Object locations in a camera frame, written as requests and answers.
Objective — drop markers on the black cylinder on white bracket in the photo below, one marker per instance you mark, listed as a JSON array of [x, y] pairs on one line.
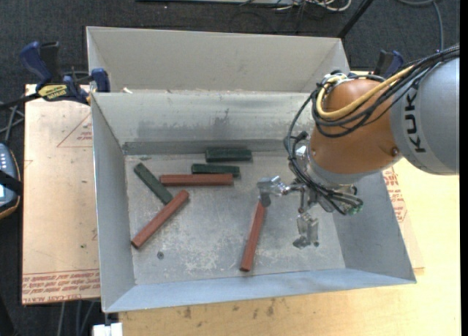
[[300, 151]]

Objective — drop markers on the brown cardboard board red print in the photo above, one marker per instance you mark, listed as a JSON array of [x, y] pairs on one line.
[[58, 188]]

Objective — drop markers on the dark green flat block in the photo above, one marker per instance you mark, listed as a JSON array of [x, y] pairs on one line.
[[215, 169], [153, 183], [228, 154]]

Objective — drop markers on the grey metal bin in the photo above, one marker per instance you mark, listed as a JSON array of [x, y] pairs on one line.
[[219, 232]]

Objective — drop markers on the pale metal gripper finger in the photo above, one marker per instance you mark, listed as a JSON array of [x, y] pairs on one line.
[[308, 228], [268, 185]]

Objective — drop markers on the red-brown flat block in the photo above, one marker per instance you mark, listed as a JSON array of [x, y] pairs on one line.
[[161, 219], [196, 179], [253, 239]]

